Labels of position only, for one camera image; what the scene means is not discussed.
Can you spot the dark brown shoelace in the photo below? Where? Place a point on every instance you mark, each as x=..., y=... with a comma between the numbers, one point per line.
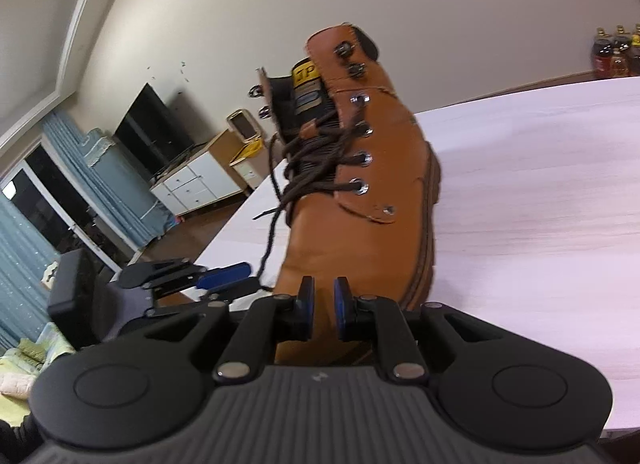
x=327, y=134

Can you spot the blue curtain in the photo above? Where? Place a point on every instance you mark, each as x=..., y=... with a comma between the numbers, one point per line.
x=115, y=184
x=20, y=264

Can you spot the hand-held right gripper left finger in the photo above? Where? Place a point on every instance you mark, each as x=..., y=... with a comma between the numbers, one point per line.
x=310, y=306

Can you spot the black flat television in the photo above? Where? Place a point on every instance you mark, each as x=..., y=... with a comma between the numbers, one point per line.
x=150, y=129

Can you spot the white drawer television stand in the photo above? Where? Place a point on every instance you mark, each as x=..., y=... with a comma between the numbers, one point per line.
x=195, y=184

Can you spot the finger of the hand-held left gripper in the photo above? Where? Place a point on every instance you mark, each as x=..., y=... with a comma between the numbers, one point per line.
x=235, y=289
x=225, y=274

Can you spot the tan leather boot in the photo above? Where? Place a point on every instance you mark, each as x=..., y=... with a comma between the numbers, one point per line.
x=360, y=244

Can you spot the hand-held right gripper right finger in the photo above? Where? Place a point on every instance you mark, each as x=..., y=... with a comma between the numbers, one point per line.
x=340, y=309

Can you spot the dark glass sliding door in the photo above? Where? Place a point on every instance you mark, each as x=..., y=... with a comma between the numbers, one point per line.
x=55, y=204

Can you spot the beige framed small screen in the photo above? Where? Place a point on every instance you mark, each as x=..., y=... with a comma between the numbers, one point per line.
x=244, y=125

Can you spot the cluster of cooking oil bottles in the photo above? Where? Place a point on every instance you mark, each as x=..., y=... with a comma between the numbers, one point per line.
x=617, y=52

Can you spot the small yellow packet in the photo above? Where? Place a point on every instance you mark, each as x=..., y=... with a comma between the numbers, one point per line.
x=252, y=148

